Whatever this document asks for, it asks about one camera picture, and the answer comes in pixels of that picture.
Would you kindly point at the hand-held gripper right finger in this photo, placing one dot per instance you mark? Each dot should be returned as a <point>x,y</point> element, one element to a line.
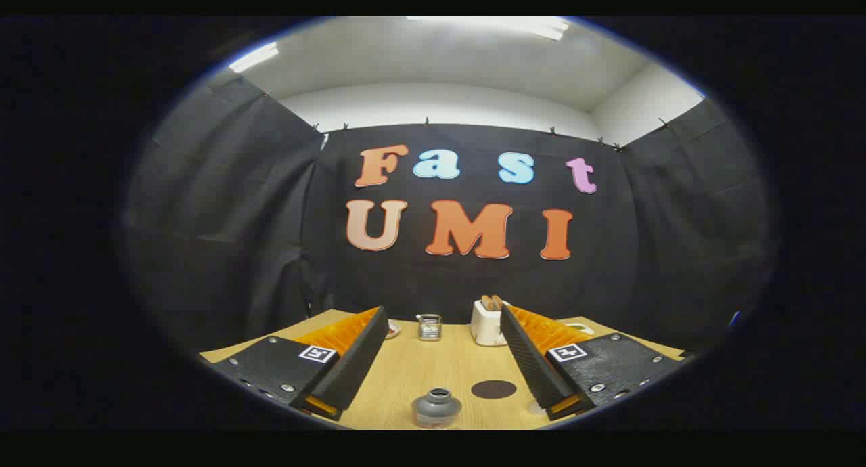
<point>531,365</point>

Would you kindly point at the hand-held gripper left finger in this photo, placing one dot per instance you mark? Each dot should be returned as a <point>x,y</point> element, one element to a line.
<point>352,365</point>

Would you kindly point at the dark brown round coaster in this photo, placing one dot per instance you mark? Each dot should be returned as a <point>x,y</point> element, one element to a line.
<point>493,388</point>

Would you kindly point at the silver juice bottle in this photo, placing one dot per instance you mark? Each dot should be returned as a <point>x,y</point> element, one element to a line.
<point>436,407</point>

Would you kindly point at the small white dish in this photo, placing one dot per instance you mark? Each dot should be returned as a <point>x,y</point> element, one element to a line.
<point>393,329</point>

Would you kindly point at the white toaster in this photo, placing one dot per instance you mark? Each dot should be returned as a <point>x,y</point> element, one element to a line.
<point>486,328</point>

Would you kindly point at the wooden table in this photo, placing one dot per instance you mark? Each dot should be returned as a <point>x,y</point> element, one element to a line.
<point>419,365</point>

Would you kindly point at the brown toast slice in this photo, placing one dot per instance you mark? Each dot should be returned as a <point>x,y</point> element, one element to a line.
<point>497,300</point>
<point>486,302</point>

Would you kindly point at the black backdrop cloth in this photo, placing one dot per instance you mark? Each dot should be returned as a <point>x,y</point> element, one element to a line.
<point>440,284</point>

